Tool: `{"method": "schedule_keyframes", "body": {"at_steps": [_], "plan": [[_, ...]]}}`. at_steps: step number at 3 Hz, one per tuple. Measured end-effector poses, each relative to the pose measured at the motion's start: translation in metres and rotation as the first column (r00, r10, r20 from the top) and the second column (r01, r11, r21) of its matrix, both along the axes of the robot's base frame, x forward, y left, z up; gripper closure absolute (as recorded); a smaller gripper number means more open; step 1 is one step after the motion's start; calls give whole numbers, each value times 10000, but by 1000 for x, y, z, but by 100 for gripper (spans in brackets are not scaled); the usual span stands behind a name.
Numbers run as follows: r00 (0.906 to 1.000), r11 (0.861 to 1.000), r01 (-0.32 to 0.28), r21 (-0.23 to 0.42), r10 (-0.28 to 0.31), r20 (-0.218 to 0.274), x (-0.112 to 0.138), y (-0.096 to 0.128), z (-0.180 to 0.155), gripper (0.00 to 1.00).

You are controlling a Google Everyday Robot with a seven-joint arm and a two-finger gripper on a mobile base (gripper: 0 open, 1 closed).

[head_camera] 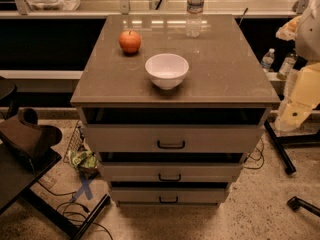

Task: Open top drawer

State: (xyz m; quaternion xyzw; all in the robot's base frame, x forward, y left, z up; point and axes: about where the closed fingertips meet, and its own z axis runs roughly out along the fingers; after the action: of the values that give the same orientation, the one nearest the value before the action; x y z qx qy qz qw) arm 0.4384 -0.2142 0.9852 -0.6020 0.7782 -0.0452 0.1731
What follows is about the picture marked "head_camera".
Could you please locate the yellowish bottle on ledge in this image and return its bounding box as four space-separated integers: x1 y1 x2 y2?
277 50 298 80

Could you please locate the blue tape cross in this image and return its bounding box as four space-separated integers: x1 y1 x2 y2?
71 177 93 201

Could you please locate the grey middle drawer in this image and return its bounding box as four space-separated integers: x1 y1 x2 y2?
98 162 242 183

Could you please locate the grey drawer cabinet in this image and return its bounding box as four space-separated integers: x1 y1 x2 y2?
71 15 279 205

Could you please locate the grey drawer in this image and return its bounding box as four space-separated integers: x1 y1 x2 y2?
83 125 264 153
111 188 229 204
98 162 242 183

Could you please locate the white bowl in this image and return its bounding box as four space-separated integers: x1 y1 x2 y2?
145 53 189 90

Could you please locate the black cable behind cabinet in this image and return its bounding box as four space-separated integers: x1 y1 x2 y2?
243 137 266 171

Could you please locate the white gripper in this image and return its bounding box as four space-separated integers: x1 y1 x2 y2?
275 16 320 132

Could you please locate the dark brown chair part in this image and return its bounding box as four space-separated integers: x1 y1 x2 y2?
0 108 62 170

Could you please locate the green snack bag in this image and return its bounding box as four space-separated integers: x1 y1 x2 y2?
67 150 98 176

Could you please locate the black floor cable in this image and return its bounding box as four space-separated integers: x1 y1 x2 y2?
35 179 114 240

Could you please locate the black caster leg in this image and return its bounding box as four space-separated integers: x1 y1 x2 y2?
287 196 320 217

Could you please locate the clear water bottle on cabinet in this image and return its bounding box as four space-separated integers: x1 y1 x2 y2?
186 0 204 37

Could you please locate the black desk left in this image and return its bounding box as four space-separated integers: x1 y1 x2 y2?
0 144 110 240

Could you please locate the small water bottle on ledge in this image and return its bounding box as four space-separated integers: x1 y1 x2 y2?
260 48 275 72

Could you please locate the wire basket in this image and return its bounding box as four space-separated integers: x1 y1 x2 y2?
63 120 84 163

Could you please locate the grey top drawer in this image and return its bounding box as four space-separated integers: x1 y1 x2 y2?
83 125 264 153

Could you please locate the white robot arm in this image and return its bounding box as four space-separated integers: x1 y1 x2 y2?
275 0 320 132

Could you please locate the grey bottom drawer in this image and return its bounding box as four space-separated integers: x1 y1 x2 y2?
111 188 229 204

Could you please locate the red apple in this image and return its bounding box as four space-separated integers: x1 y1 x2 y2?
119 30 141 54

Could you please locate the black stand leg right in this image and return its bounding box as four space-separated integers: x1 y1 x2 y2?
264 121 320 175

